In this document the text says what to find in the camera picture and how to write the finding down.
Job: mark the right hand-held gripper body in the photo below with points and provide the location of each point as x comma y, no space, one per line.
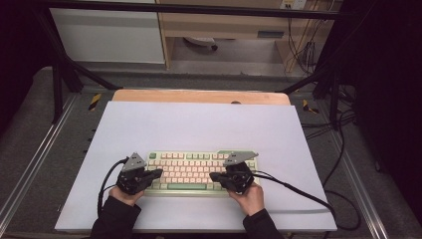
240,177

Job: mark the light wooden desk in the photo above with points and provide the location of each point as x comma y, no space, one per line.
225,25

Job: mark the white wall socket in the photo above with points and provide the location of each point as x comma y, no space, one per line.
293,4

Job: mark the black curtain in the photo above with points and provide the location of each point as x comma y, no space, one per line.
394,99
16,59

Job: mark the person's left hand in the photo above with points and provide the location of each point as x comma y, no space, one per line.
126,197

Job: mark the black metal frame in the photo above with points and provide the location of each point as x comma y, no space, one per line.
199,9

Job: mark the green and pink keyboard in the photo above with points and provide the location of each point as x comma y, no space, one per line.
189,172

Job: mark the white chair base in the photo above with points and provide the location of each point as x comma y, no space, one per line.
200,41

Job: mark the white board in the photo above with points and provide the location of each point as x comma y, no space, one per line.
199,129

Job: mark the yellow and black tape strip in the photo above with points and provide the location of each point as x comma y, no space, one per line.
95,101
308,107

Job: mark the white cabinet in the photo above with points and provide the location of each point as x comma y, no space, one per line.
109,40

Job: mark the wooden table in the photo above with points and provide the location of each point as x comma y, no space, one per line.
199,97

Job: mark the aluminium rail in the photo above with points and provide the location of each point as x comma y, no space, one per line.
358,186
36,166

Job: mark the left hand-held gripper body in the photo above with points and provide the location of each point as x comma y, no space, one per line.
131,181

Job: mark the person's right hand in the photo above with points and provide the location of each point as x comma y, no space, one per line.
249,200

